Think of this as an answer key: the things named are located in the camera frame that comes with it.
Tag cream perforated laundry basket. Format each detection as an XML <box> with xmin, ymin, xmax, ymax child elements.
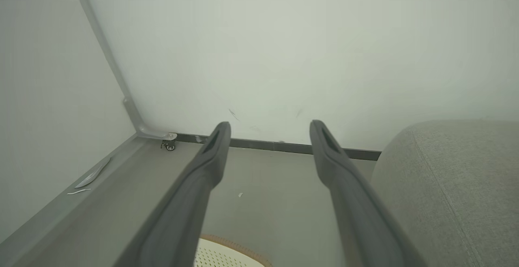
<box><xmin>194</xmin><ymin>235</ymin><xmax>273</xmax><ymax>267</ymax></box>

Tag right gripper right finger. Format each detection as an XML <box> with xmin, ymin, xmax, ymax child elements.
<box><xmin>309</xmin><ymin>120</ymin><xmax>426</xmax><ymax>267</ymax></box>

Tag grey fabric sofa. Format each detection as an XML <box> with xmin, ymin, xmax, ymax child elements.
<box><xmin>371</xmin><ymin>119</ymin><xmax>519</xmax><ymax>267</ymax></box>

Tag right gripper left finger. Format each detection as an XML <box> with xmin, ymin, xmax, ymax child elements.
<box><xmin>114</xmin><ymin>121</ymin><xmax>232</xmax><ymax>267</ymax></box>

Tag white plastic strip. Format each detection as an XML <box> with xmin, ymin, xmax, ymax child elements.
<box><xmin>74</xmin><ymin>158</ymin><xmax>111</xmax><ymax>189</ymax></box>

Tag grey metal partition frame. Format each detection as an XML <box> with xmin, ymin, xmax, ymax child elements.
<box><xmin>0</xmin><ymin>0</ymin><xmax>178</xmax><ymax>267</ymax></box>

